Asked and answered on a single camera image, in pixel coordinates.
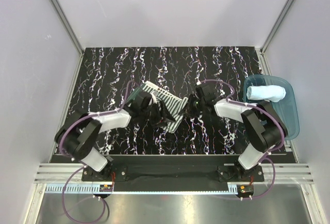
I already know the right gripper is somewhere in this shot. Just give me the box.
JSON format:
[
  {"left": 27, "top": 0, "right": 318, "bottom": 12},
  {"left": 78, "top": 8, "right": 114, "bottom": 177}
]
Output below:
[{"left": 179, "top": 94, "right": 205, "bottom": 118}]

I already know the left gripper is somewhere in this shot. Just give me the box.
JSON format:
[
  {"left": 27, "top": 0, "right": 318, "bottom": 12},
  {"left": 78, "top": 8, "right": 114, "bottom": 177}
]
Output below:
[{"left": 140, "top": 100, "right": 175, "bottom": 128}]

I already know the green white striped towel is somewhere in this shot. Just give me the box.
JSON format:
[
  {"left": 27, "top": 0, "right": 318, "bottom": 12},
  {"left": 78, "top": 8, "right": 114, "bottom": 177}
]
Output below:
[{"left": 126, "top": 81, "right": 188, "bottom": 133}]

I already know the light blue towel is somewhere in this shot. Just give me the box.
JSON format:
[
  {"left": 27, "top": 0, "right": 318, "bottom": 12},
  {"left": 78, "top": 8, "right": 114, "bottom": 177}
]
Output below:
[{"left": 246, "top": 85, "right": 286, "bottom": 102}]

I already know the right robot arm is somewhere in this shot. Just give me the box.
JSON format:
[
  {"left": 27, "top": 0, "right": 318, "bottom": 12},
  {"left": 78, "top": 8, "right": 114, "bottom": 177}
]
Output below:
[{"left": 179, "top": 81, "right": 288, "bottom": 182}]

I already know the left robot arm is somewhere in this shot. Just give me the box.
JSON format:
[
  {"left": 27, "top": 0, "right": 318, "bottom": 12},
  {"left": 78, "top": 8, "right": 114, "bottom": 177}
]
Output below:
[{"left": 54, "top": 90, "right": 182, "bottom": 181}]

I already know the black marbled table mat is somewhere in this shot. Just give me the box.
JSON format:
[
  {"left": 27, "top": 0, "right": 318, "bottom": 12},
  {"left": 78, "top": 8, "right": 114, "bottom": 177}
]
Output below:
[{"left": 66, "top": 46, "right": 262, "bottom": 155}]

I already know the blue transparent plastic bin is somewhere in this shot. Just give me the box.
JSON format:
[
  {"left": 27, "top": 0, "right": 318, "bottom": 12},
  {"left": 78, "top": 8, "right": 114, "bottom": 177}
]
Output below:
[{"left": 243, "top": 74, "right": 300, "bottom": 140}]

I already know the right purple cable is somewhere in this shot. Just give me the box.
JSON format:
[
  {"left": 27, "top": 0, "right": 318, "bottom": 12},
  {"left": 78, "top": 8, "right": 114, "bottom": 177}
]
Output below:
[{"left": 197, "top": 79, "right": 287, "bottom": 199}]

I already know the purple cable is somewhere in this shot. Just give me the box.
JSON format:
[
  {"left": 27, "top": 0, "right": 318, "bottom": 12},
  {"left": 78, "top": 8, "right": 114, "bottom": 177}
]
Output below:
[
  {"left": 58, "top": 80, "right": 141, "bottom": 222},
  {"left": 197, "top": 79, "right": 287, "bottom": 199}
]

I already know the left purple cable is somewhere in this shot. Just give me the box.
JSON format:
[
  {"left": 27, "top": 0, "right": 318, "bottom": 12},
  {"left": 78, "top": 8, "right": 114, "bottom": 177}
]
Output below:
[{"left": 58, "top": 80, "right": 141, "bottom": 222}]

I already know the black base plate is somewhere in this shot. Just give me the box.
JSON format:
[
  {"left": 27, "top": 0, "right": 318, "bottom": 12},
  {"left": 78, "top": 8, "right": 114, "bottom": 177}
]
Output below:
[{"left": 82, "top": 155, "right": 270, "bottom": 191}]

